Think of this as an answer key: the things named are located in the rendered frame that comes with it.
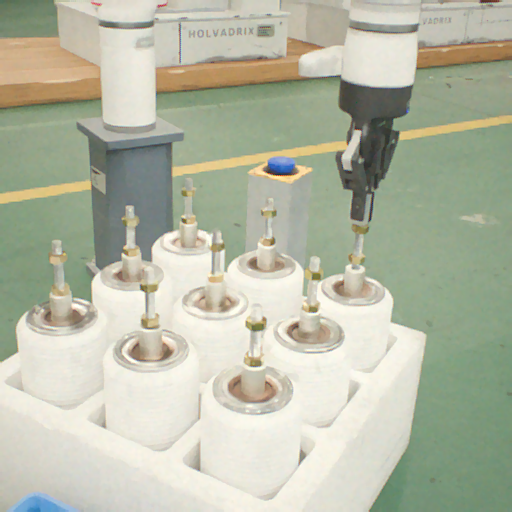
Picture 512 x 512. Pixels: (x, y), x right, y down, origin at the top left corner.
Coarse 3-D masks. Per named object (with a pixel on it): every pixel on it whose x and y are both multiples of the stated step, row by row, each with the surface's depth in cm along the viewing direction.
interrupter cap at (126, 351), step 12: (132, 336) 75; (168, 336) 75; (180, 336) 75; (120, 348) 73; (132, 348) 73; (168, 348) 74; (180, 348) 73; (120, 360) 71; (132, 360) 71; (144, 360) 71; (156, 360) 71; (168, 360) 71; (180, 360) 71
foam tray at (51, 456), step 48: (0, 384) 79; (384, 384) 82; (0, 432) 78; (48, 432) 74; (96, 432) 72; (192, 432) 73; (336, 432) 74; (384, 432) 85; (0, 480) 82; (48, 480) 77; (96, 480) 72; (144, 480) 69; (192, 480) 67; (288, 480) 68; (336, 480) 72; (384, 480) 92
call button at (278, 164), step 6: (276, 156) 107; (282, 156) 107; (270, 162) 104; (276, 162) 104; (282, 162) 104; (288, 162) 104; (294, 162) 105; (270, 168) 105; (276, 168) 104; (282, 168) 104; (288, 168) 104
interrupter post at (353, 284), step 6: (348, 270) 85; (354, 270) 85; (360, 270) 85; (348, 276) 85; (354, 276) 85; (360, 276) 85; (348, 282) 85; (354, 282) 85; (360, 282) 85; (348, 288) 85; (354, 288) 85; (360, 288) 85; (354, 294) 86
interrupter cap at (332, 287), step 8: (328, 280) 88; (336, 280) 88; (344, 280) 88; (368, 280) 89; (328, 288) 86; (336, 288) 86; (368, 288) 87; (376, 288) 87; (384, 288) 86; (328, 296) 84; (336, 296) 85; (344, 296) 85; (352, 296) 85; (360, 296) 85; (368, 296) 85; (376, 296) 85; (384, 296) 85; (344, 304) 83; (352, 304) 83; (360, 304) 83; (368, 304) 83
